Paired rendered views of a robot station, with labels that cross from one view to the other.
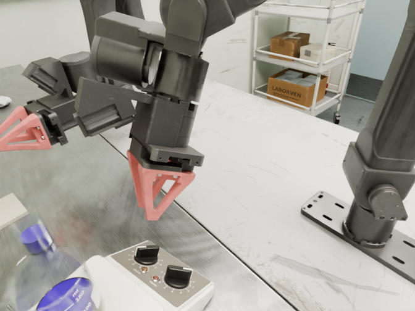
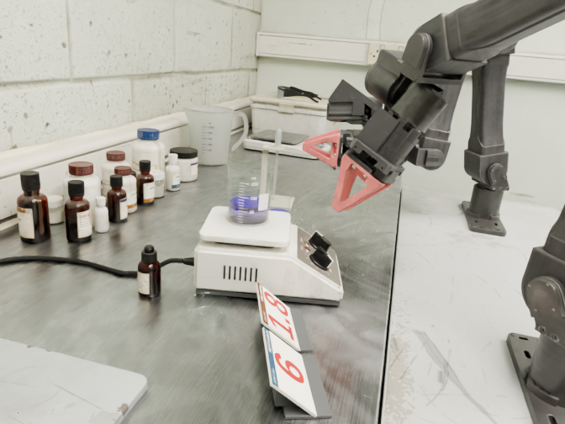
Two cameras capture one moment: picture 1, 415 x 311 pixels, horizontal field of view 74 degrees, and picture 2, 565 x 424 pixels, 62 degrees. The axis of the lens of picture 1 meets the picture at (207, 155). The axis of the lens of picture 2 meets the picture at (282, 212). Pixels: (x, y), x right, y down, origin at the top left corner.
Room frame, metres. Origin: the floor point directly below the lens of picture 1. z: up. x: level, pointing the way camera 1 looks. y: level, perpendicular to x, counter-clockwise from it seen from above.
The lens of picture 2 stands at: (-0.21, -0.39, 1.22)
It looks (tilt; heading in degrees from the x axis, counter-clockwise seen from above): 19 degrees down; 52
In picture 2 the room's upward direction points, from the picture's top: 5 degrees clockwise
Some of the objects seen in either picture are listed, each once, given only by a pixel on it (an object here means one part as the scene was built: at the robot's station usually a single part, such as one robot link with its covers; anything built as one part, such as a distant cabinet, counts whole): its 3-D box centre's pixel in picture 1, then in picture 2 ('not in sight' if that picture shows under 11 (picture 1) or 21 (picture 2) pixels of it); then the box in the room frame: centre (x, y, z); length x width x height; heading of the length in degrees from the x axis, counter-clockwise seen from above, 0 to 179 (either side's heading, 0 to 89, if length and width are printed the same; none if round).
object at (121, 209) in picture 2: not in sight; (117, 198); (0.05, 0.44, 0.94); 0.03 x 0.03 x 0.08
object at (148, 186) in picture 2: not in sight; (145, 182); (0.13, 0.51, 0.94); 0.04 x 0.04 x 0.09
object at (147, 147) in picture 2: not in sight; (148, 158); (0.18, 0.62, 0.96); 0.07 x 0.07 x 0.13
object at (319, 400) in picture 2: not in sight; (294, 369); (0.05, -0.09, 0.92); 0.09 x 0.06 x 0.04; 61
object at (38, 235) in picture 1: (33, 232); (278, 210); (0.30, 0.29, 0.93); 0.04 x 0.04 x 0.06
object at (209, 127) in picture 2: not in sight; (214, 135); (0.43, 0.78, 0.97); 0.18 x 0.13 x 0.15; 157
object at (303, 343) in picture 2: not in sight; (282, 315); (0.10, 0.00, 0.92); 0.09 x 0.06 x 0.04; 61
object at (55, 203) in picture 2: not in sight; (52, 209); (-0.05, 0.47, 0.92); 0.04 x 0.04 x 0.04
